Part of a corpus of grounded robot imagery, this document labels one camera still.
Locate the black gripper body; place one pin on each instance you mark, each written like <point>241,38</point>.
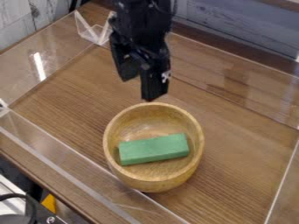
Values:
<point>141,26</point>

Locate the green rectangular block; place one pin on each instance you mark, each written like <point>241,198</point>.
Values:
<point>154,149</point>

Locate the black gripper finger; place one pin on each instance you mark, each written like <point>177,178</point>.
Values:
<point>156,79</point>
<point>128,66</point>

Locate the clear acrylic tray walls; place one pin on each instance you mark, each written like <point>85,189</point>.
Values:
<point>206,156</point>

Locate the brown wooden bowl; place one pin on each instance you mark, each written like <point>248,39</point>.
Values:
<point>144,121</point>

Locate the clear acrylic corner bracket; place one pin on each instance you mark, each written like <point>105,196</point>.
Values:
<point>94,33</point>

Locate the yellow black device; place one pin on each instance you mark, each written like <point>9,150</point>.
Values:
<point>38,213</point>

